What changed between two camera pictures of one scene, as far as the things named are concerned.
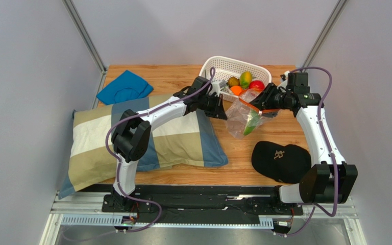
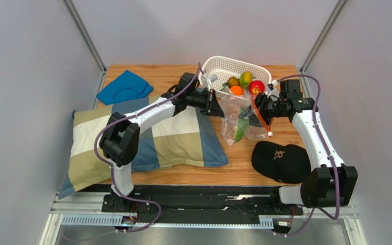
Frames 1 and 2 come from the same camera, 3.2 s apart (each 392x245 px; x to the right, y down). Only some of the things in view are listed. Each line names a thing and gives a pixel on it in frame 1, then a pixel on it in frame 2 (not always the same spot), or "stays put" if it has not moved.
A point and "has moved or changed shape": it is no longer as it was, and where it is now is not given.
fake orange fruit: [236, 90] stays put
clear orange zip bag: [242, 118] has moved or changed shape
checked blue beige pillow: [184, 141] stays put
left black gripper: [217, 111] stays put
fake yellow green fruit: [245, 78] stays put
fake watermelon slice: [252, 121] has moved or changed shape
